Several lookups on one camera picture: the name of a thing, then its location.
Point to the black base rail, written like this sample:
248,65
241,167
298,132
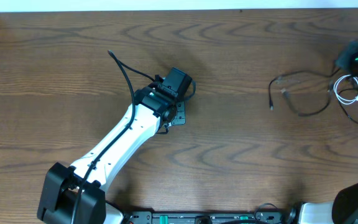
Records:
266,213

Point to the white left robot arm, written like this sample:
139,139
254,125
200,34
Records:
77,193

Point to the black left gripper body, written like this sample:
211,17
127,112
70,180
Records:
181,115

